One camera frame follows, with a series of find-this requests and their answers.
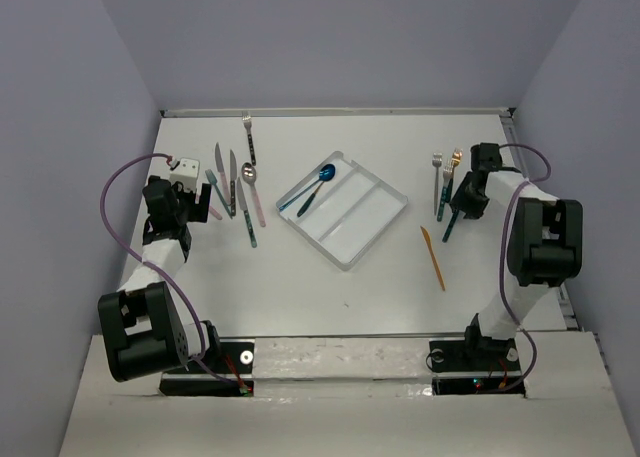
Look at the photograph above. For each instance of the pink handled silver fork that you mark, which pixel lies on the pink handled silver fork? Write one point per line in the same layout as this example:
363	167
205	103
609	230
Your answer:
215	213

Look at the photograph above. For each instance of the blue metal spoon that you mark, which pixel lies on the blue metal spoon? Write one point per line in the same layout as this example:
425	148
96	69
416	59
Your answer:
325	174

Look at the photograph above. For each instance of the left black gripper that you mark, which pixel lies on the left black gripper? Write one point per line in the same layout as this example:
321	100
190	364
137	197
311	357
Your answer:
196	212

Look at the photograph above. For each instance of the pink handled knife left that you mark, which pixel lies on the pink handled knife left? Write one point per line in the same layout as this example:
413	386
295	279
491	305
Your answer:
220	168

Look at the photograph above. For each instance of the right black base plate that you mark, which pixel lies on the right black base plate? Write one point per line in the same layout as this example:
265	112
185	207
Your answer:
455	372

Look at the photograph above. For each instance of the pink handled knife right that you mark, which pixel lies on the pink handled knife right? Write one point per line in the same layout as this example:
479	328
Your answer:
232	182

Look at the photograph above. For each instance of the teal handled silver spoon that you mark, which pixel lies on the teal handled silver spoon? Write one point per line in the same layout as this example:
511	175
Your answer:
450	226

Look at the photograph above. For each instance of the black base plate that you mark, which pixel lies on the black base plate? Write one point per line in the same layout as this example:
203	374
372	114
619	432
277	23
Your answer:
455	372
228	374

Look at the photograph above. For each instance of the teal handled silver fork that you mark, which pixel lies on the teal handled silver fork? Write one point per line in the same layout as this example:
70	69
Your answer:
447	175

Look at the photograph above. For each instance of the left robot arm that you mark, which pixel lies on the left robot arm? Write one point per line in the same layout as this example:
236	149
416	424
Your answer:
142	331

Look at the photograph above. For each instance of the pink handled silver spoon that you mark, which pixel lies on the pink handled silver spoon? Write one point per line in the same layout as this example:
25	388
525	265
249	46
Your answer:
249	176

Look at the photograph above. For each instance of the gold fork black handle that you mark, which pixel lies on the gold fork black handle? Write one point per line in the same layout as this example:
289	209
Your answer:
455	161

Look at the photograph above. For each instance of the teal handled knife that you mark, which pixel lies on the teal handled knife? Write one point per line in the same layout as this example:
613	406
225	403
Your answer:
241	200

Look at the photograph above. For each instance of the white divided cutlery tray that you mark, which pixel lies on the white divided cutlery tray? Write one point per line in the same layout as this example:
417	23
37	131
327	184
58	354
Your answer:
349	214

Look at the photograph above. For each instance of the all silver fork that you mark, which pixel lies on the all silver fork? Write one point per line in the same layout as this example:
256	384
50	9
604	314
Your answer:
437	160

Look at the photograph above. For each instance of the pink handled knife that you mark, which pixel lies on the pink handled knife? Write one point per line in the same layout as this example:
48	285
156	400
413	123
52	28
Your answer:
232	182
220	168

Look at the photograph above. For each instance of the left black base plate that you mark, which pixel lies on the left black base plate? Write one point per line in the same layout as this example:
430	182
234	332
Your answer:
228	374

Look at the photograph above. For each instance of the teal plastic fork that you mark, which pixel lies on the teal plastic fork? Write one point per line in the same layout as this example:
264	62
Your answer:
219	185

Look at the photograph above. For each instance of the black handled silver fork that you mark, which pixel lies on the black handled silver fork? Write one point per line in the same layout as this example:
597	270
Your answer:
247	123

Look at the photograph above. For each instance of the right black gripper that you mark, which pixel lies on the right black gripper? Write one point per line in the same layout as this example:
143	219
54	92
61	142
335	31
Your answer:
460	201

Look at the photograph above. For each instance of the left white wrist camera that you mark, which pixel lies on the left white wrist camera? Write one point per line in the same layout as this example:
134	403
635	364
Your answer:
185	171

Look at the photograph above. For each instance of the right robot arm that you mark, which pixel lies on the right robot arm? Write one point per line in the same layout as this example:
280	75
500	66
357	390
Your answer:
540	248

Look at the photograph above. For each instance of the orange plastic knife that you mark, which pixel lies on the orange plastic knife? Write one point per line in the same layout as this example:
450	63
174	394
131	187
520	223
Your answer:
437	270

